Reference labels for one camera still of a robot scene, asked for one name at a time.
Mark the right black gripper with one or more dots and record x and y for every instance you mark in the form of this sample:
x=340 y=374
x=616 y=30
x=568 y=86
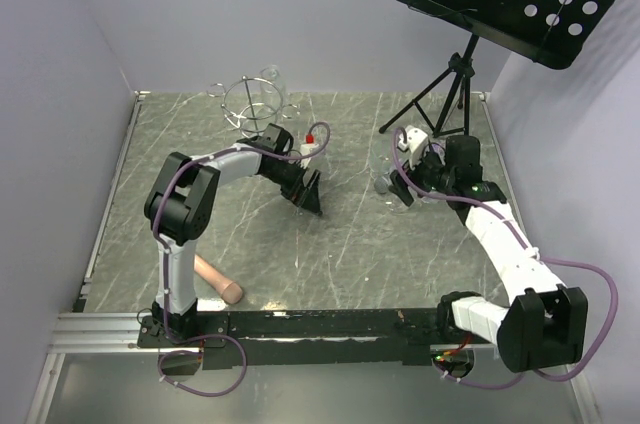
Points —
x=414 y=172

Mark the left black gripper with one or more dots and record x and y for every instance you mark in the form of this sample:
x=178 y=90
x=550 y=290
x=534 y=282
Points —
x=296 y=190

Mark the clear wine glass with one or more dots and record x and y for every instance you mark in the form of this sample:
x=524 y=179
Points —
x=380 y=159
x=394 y=204
x=273 y=87

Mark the clear wine glass front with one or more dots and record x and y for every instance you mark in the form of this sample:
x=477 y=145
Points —
x=380 y=159

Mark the clear wine glass back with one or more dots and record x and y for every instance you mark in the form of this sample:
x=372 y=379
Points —
x=273 y=87

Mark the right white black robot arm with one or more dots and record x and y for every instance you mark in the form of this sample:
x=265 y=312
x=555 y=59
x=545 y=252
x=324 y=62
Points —
x=543 y=324

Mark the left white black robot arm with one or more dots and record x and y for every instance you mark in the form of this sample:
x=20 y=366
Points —
x=180 y=204

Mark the chrome wine glass rack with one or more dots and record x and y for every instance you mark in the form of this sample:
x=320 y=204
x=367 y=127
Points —
x=243 y=109

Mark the purple glitter microphone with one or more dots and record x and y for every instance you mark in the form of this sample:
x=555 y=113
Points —
x=383 y=184

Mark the beige pink microphone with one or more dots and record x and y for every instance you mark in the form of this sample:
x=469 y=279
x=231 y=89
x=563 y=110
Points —
x=228 y=290

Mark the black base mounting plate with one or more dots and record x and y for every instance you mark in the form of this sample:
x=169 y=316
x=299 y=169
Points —
x=226 y=339

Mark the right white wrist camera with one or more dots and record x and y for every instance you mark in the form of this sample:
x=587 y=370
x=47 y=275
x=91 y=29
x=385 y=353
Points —
x=414 y=141

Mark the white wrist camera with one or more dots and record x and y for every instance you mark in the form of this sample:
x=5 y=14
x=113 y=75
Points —
x=310 y=147
x=414 y=141

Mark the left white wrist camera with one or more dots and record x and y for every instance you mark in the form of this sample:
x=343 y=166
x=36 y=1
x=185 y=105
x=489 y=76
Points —
x=310 y=147

